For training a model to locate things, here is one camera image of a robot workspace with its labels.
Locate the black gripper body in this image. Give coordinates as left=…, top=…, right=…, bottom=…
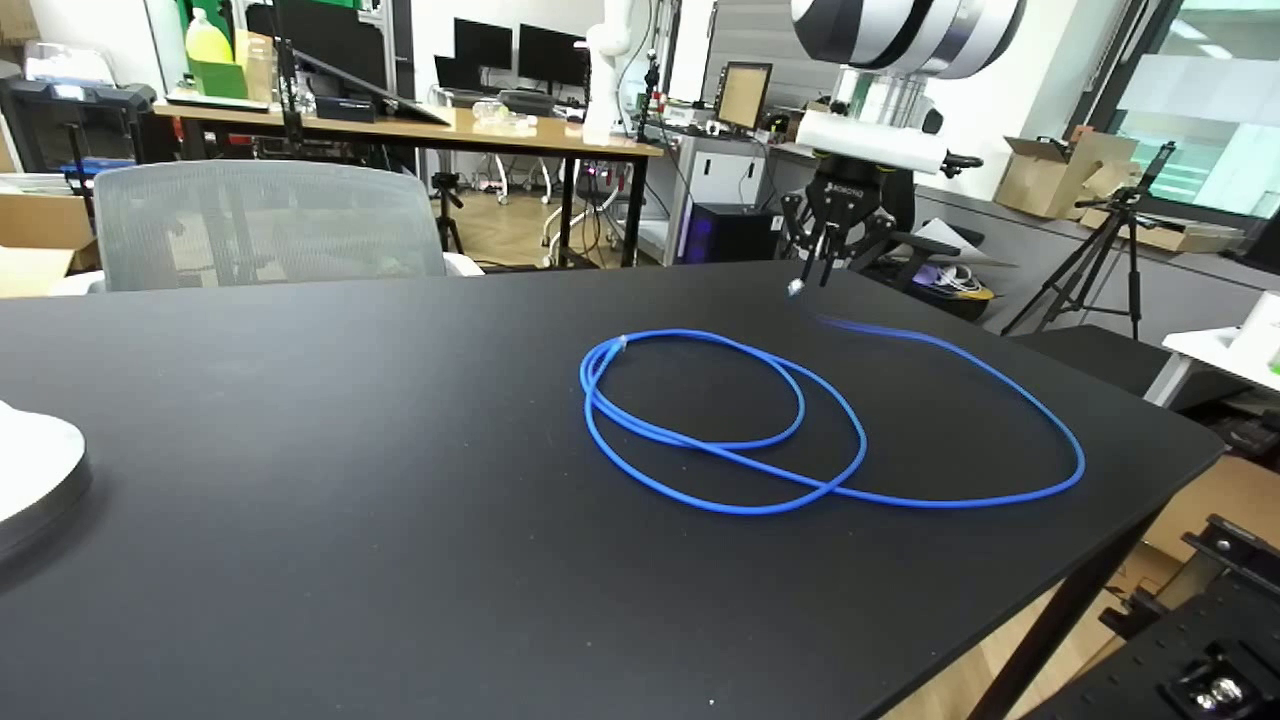
left=804, top=165, right=886, bottom=243

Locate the blue ethernet cable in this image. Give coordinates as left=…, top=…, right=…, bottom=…
left=574, top=271, right=1093, bottom=521

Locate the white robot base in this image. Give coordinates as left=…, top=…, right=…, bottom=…
left=0, top=394, right=90, bottom=531

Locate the black office chair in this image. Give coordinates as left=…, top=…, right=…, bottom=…
left=871, top=92, right=997, bottom=325

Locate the dark computer tower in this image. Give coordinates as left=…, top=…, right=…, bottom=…
left=679, top=198, right=778, bottom=267

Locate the white cabinet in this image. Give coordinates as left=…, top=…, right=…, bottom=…
left=660, top=123, right=775, bottom=264

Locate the open cardboard box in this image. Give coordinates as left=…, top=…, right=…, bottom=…
left=992, top=123, right=1144, bottom=223

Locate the black computer monitor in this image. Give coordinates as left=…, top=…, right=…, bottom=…
left=516, top=19, right=593, bottom=92
left=451, top=15, right=516, bottom=74

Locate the wooden desk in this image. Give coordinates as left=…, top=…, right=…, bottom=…
left=150, top=94, right=667, bottom=271

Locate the white side table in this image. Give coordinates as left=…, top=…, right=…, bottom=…
left=1140, top=292, right=1280, bottom=410

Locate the black table leg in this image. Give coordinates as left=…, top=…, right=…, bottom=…
left=963, top=531, right=1150, bottom=720

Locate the grey mesh office chair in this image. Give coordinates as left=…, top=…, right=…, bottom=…
left=87, top=157, right=456, bottom=296

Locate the green poster board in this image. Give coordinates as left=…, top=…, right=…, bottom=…
left=145, top=0, right=275, bottom=111

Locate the black storage crate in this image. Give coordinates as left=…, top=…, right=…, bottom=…
left=0, top=74, right=159, bottom=174

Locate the brown cardboard box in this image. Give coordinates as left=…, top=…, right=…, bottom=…
left=0, top=190, right=99, bottom=299

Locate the white wrist mount plate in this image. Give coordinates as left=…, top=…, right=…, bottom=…
left=797, top=104, right=989, bottom=179

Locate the wooden picture frame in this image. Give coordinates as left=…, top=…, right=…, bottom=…
left=710, top=58, right=775, bottom=133

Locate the black camera tripod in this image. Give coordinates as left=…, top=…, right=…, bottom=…
left=1000, top=137, right=1183, bottom=345

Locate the black metal equipment frame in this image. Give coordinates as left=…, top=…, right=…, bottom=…
left=1023, top=516, right=1280, bottom=720

